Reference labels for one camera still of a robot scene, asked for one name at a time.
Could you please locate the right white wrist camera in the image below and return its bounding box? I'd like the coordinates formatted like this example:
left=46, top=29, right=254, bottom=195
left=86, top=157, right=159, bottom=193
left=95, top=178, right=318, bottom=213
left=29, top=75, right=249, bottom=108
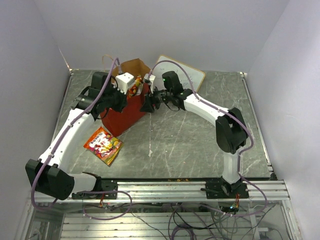
left=143, top=73, right=156, bottom=93

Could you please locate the small whiteboard with writing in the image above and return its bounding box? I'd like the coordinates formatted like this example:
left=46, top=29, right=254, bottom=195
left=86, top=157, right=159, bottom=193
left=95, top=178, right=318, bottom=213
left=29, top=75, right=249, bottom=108
left=152, top=55, right=206, bottom=92

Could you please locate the aluminium frame rail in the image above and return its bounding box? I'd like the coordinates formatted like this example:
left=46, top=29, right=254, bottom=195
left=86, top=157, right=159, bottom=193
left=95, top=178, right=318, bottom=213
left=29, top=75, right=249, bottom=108
left=26, top=180, right=291, bottom=204

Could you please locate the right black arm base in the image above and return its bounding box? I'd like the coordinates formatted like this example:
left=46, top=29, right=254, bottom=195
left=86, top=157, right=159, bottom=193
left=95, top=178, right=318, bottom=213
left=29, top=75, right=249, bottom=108
left=200, top=180, right=249, bottom=200

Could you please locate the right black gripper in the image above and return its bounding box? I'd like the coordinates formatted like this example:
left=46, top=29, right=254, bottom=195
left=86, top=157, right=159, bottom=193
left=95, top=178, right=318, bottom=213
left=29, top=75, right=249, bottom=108
left=139, top=85, right=173, bottom=113

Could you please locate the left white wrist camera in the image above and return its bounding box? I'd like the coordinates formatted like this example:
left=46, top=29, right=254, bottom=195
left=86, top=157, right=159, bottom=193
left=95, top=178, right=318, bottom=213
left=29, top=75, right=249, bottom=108
left=115, top=72, right=135, bottom=94

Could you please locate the colourful candy bag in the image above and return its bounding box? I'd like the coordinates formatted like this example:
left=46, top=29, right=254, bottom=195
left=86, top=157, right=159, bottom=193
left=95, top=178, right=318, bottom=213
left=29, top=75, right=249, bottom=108
left=83, top=126, right=123, bottom=167

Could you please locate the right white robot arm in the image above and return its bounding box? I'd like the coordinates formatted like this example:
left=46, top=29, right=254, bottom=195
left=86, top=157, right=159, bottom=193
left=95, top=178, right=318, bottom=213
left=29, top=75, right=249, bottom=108
left=140, top=71, right=249, bottom=198

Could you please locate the orange white snack pack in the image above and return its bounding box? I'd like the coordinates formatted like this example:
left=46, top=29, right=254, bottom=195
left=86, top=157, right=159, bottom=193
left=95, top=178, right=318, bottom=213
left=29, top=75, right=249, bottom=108
left=127, top=75, right=143, bottom=99

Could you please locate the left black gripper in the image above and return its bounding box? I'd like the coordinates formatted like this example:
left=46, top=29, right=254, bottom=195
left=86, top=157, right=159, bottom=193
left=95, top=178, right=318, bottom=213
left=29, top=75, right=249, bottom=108
left=103, top=83, right=129, bottom=113

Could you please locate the red brown paper bag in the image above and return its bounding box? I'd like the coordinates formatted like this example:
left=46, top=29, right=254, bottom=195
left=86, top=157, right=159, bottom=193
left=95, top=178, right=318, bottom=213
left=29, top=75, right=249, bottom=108
left=100, top=58, right=150, bottom=137

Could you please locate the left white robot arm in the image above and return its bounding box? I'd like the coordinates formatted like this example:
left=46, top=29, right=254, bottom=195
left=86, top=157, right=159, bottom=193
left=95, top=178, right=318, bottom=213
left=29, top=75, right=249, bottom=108
left=25, top=71, right=135, bottom=200

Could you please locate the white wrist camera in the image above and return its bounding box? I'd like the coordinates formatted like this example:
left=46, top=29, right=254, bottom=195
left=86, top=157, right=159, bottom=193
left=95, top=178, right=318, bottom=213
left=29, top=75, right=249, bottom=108
left=115, top=72, right=135, bottom=94
left=143, top=73, right=156, bottom=93

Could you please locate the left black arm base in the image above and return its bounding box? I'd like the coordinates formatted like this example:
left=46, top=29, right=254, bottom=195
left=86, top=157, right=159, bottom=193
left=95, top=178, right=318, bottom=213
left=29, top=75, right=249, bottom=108
left=71, top=178, right=118, bottom=200

